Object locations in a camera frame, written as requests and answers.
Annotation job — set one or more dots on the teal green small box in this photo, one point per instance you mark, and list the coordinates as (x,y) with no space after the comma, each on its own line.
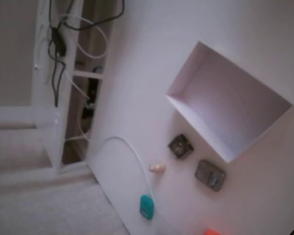
(147,206)

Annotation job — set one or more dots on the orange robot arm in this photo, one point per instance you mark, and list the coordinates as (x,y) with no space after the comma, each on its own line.
(212,232)

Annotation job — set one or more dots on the white cardboard box bin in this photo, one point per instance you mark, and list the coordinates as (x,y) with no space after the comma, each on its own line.
(230,102)

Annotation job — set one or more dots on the black case with red pad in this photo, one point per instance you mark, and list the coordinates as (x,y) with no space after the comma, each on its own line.
(180,147)

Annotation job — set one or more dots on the cream bear figurine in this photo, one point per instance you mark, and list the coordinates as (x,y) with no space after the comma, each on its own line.
(157,167)

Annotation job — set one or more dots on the grey translucent small case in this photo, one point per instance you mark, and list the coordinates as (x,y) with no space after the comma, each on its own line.
(209,175)

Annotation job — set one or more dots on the white frame furniture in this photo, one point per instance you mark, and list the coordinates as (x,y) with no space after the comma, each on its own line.
(41,115)

